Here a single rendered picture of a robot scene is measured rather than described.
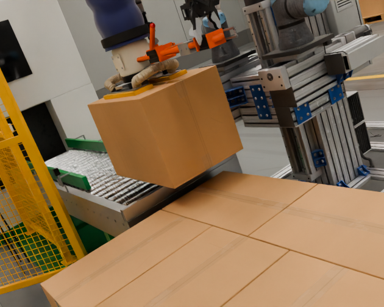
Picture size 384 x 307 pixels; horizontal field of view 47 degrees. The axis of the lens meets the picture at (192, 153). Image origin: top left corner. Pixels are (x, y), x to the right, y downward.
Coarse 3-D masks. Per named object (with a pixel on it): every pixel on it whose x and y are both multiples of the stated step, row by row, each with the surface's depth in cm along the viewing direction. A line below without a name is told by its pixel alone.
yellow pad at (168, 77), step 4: (164, 72) 205; (172, 72) 200; (176, 72) 199; (180, 72) 199; (184, 72) 200; (160, 76) 204; (164, 76) 201; (168, 76) 196; (172, 76) 196; (176, 76) 197; (148, 80) 212; (152, 80) 208; (156, 80) 206; (160, 80) 203; (164, 80) 200
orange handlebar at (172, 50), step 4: (216, 36) 149; (220, 36) 149; (212, 40) 149; (216, 40) 149; (176, 44) 174; (188, 44) 161; (192, 44) 159; (168, 48) 172; (172, 48) 170; (176, 48) 168; (160, 52) 178; (164, 52) 176; (168, 52) 173; (172, 52) 171; (176, 52) 172; (144, 56) 190; (140, 60) 194; (144, 60) 192
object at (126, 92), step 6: (150, 84) 191; (120, 90) 206; (126, 90) 197; (132, 90) 190; (138, 90) 188; (144, 90) 189; (108, 96) 209; (114, 96) 204; (120, 96) 198; (126, 96) 194
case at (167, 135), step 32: (160, 96) 177; (192, 96) 185; (224, 96) 194; (128, 128) 193; (160, 128) 178; (192, 128) 186; (224, 128) 195; (128, 160) 210; (160, 160) 181; (192, 160) 187
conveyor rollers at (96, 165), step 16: (48, 160) 398; (64, 160) 378; (80, 160) 358; (96, 160) 337; (96, 176) 291; (112, 176) 278; (96, 192) 262; (112, 192) 249; (128, 192) 243; (144, 192) 230
